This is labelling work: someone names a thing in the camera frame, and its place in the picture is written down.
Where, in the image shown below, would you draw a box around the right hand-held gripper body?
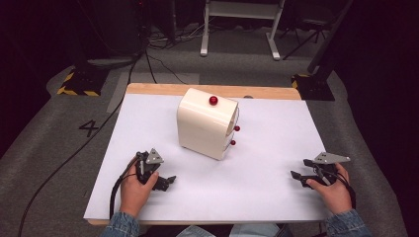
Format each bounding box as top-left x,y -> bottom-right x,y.
311,151 -> 352,188

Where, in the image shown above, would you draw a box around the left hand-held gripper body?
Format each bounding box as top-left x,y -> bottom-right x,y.
134,147 -> 165,186

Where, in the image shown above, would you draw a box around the cream mini cabinet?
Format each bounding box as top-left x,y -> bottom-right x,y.
176,87 -> 241,161

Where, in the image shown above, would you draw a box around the person's right hand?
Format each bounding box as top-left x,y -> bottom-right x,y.
305,162 -> 354,215

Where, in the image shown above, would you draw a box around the person's left hand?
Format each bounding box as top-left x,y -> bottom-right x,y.
119,161 -> 160,218

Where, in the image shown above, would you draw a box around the white paper sheet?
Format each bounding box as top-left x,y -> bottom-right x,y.
83,93 -> 334,222

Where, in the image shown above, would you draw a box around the black stand with base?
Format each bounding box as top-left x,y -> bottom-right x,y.
291,0 -> 356,102

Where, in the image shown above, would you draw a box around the black stand base, yellow stripes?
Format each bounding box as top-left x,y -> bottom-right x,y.
55,65 -> 111,98

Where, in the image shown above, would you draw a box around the black tripod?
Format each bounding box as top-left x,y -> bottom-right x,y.
282,18 -> 335,61

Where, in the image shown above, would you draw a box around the dark equipment cabinet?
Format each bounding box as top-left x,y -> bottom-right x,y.
83,0 -> 151,62

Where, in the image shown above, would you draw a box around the right hand-held gripper black cable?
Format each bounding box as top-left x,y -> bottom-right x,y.
315,166 -> 358,210

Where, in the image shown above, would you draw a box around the hand-held gripper black cable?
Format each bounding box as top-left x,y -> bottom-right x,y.
315,166 -> 358,210
109,151 -> 146,220

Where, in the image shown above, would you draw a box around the left hand-held gripper black cable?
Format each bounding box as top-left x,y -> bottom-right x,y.
109,151 -> 146,220

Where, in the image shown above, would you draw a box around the long black floor cable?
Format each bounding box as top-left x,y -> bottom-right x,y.
17,58 -> 141,237

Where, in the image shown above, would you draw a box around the thin black floor cable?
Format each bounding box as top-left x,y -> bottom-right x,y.
143,48 -> 188,85

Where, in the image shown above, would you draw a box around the white table frame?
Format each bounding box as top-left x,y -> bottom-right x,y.
200,0 -> 287,61

